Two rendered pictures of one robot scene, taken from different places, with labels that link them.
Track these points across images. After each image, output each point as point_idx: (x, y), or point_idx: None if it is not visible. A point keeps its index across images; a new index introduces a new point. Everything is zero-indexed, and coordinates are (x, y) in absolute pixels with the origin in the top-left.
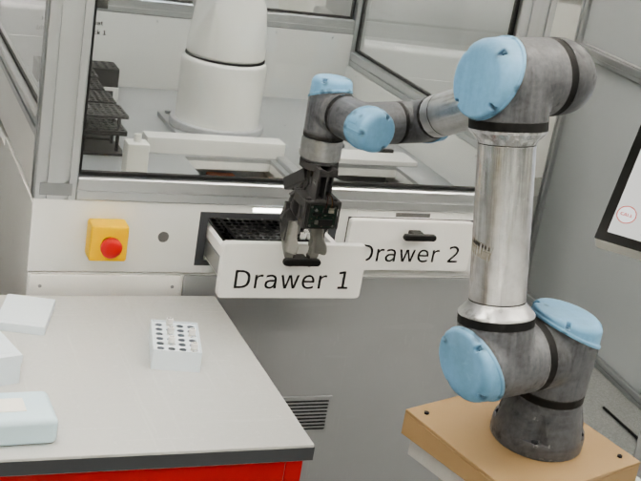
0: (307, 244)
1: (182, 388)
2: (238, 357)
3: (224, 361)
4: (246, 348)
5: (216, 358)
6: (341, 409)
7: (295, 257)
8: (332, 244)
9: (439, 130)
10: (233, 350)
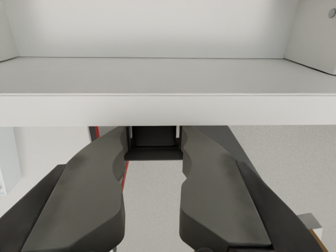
0: (190, 124)
1: (6, 202)
2: (69, 149)
3: (51, 156)
4: (82, 129)
5: (40, 150)
6: None
7: (137, 142)
8: (290, 119)
9: None
10: (63, 134)
